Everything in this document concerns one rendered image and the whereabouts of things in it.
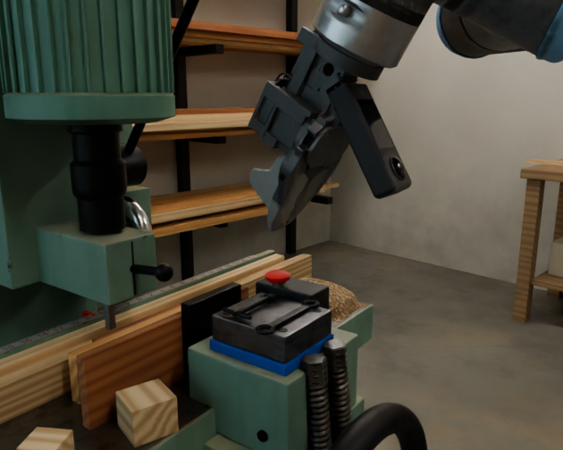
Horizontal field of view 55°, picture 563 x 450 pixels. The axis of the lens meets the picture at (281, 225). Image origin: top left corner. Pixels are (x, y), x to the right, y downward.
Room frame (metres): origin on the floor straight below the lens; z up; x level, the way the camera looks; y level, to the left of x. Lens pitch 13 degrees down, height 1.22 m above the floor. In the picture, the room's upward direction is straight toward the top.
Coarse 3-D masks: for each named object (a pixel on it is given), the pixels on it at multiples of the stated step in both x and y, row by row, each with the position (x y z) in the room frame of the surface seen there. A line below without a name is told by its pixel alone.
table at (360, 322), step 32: (352, 320) 0.76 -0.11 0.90; (32, 416) 0.50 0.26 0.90; (64, 416) 0.50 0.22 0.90; (192, 416) 0.50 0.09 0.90; (352, 416) 0.57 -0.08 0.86; (0, 448) 0.45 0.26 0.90; (96, 448) 0.45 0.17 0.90; (128, 448) 0.45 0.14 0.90; (160, 448) 0.45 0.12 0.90; (192, 448) 0.49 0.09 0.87; (224, 448) 0.49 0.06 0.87
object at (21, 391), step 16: (304, 256) 0.94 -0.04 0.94; (256, 272) 0.85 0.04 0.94; (304, 272) 0.93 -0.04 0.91; (64, 352) 0.57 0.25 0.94; (32, 368) 0.53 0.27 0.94; (48, 368) 0.53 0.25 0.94; (64, 368) 0.55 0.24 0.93; (0, 384) 0.50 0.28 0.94; (16, 384) 0.50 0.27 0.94; (32, 384) 0.52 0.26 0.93; (48, 384) 0.53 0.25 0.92; (64, 384) 0.55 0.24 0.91; (0, 400) 0.49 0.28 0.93; (16, 400) 0.50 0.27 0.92; (32, 400) 0.52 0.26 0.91; (48, 400) 0.53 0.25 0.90; (0, 416) 0.49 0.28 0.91; (16, 416) 0.50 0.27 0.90
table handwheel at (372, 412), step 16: (368, 416) 0.42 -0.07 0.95; (384, 416) 0.43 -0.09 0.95; (400, 416) 0.44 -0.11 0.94; (352, 432) 0.40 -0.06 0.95; (368, 432) 0.40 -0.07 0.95; (384, 432) 0.41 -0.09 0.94; (400, 432) 0.45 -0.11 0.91; (416, 432) 0.48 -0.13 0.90; (336, 448) 0.38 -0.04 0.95; (352, 448) 0.38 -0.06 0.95; (368, 448) 0.39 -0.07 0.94; (400, 448) 0.51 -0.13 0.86; (416, 448) 0.49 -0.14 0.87
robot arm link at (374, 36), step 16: (336, 0) 0.51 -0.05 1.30; (352, 0) 0.50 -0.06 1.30; (320, 16) 0.52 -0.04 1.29; (336, 16) 0.51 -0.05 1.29; (352, 16) 0.50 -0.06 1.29; (368, 16) 0.49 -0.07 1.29; (384, 16) 0.49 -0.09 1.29; (320, 32) 0.52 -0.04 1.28; (336, 32) 0.51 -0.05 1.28; (352, 32) 0.50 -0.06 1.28; (368, 32) 0.50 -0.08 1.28; (384, 32) 0.50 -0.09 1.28; (400, 32) 0.50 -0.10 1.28; (336, 48) 0.52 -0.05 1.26; (352, 48) 0.50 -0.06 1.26; (368, 48) 0.50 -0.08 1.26; (384, 48) 0.50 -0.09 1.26; (400, 48) 0.51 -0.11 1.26; (384, 64) 0.51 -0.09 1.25
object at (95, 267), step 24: (48, 240) 0.62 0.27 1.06; (72, 240) 0.59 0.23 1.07; (96, 240) 0.57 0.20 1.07; (120, 240) 0.57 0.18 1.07; (144, 240) 0.60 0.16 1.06; (48, 264) 0.62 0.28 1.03; (72, 264) 0.59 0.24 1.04; (96, 264) 0.56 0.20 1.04; (120, 264) 0.57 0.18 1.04; (144, 264) 0.59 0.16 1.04; (72, 288) 0.59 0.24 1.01; (96, 288) 0.57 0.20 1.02; (120, 288) 0.57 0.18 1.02; (144, 288) 0.59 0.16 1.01
